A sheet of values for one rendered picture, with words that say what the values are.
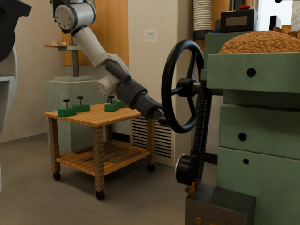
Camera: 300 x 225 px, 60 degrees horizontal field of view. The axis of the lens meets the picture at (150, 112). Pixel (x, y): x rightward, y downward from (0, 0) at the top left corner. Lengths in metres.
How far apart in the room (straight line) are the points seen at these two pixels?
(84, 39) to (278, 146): 0.69
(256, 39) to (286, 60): 0.06
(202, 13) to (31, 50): 2.14
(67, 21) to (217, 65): 0.59
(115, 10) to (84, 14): 2.04
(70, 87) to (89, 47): 1.68
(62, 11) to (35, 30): 2.62
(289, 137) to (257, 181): 0.11
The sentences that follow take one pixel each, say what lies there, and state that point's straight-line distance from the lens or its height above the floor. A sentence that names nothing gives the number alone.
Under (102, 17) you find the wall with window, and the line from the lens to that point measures 3.13.
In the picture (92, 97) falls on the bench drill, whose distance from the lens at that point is 2.77.
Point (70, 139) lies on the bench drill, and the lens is 2.69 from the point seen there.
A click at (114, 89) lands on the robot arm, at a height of 0.79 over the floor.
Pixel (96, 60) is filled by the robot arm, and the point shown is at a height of 0.89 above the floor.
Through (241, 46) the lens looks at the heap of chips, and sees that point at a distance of 0.47.
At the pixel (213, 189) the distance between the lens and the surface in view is 0.59.
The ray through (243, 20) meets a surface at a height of 0.99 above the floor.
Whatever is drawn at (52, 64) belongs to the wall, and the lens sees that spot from 3.62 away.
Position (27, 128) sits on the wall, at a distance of 3.52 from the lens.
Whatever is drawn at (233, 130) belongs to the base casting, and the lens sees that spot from 0.56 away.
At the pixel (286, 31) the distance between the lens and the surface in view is 0.70.
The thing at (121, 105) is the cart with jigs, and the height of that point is 0.55.
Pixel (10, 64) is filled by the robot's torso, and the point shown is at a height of 0.88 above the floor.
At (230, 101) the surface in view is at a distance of 0.57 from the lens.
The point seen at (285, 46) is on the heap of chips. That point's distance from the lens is 0.46.
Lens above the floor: 0.88
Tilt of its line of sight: 11 degrees down
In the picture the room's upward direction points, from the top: straight up
